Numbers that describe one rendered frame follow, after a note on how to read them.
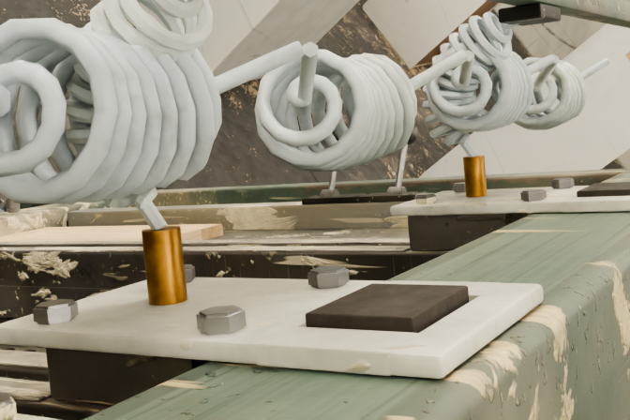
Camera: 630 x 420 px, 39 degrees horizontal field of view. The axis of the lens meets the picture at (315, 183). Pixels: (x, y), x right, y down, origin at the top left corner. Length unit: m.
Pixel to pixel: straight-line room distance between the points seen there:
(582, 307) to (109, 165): 0.19
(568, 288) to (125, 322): 0.18
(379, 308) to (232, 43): 3.67
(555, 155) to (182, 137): 4.70
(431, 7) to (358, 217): 5.03
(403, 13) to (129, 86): 6.14
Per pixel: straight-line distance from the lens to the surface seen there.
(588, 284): 0.39
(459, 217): 0.66
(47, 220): 1.74
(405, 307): 0.30
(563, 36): 9.42
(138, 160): 0.32
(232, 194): 1.81
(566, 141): 4.98
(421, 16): 6.39
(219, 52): 3.99
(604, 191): 0.63
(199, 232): 1.42
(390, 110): 0.50
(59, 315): 0.36
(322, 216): 1.42
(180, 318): 0.34
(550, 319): 0.33
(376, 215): 1.37
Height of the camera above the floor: 2.05
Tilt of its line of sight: 28 degrees down
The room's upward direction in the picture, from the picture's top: 49 degrees clockwise
